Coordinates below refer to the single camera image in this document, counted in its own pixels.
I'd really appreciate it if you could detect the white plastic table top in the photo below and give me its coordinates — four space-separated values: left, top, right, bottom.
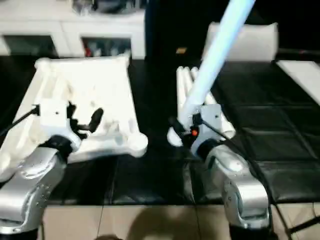
0 52 149 183

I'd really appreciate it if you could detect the white sideboard cabinet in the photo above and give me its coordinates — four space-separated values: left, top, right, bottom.
0 9 147 58

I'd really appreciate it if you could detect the black table mat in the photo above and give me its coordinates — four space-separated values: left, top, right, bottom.
0 53 320 207

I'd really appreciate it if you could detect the black cabinet with gold label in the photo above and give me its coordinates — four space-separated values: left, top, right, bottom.
144 0 213 61

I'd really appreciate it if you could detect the black bundle in plastic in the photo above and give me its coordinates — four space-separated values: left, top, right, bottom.
71 0 96 12

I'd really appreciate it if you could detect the grey round bag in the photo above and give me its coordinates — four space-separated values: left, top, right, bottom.
94 0 141 13

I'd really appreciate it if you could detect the white flat board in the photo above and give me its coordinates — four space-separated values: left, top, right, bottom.
274 59 320 101

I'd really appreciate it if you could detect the black stand leg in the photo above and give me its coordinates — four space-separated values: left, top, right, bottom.
287 216 320 236

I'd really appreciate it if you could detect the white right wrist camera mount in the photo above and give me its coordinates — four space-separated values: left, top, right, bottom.
198 103 223 151

